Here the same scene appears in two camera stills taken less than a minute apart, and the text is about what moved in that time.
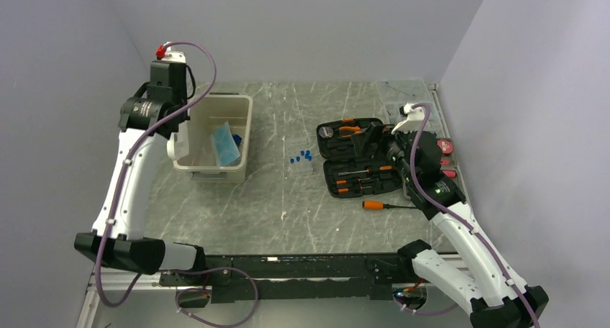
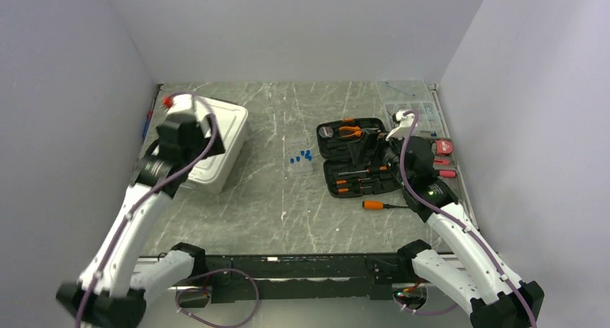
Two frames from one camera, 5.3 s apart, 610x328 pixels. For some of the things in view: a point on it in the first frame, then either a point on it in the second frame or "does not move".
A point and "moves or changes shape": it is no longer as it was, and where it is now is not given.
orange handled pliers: [347, 131] does not move
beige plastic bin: [204, 119] moves or changes shape
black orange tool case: [345, 174] does not move
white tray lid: [178, 146] moves or changes shape
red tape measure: [445, 145] does not move
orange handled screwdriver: [372, 205] does not move
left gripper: [185, 96] to [216, 148]
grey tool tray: [449, 164] does not move
